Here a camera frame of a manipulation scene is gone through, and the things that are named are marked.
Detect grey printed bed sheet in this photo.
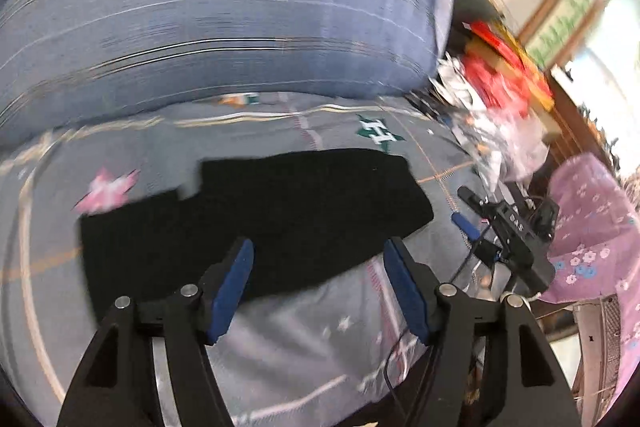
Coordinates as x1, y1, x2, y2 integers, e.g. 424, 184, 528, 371
0, 91, 506, 427

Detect black pants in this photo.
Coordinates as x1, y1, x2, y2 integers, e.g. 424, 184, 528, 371
77, 148, 435, 308

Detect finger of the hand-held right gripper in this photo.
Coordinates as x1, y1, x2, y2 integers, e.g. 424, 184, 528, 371
457, 186, 497, 217
451, 212, 483, 245

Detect framed green wall picture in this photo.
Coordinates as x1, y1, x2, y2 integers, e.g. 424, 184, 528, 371
519, 0, 627, 74

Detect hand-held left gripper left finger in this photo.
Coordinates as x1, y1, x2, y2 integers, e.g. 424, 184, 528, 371
56, 237, 255, 427

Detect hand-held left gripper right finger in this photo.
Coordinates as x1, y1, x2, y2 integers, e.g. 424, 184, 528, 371
382, 236, 583, 427

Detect blue striped folded quilt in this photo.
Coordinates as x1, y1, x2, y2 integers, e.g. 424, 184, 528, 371
0, 0, 457, 144

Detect pink floral cloth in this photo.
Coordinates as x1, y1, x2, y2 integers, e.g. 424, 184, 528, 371
539, 153, 640, 408

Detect grey mesh basket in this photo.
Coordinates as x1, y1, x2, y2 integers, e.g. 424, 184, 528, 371
571, 293, 625, 425

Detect yellow box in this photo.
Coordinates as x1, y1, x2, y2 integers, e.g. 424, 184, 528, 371
492, 26, 557, 114

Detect clear crumpled plastic bags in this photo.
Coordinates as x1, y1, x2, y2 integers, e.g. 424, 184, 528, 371
429, 56, 551, 184

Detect red packets pile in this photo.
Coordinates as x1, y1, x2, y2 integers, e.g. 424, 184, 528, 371
461, 20, 534, 120

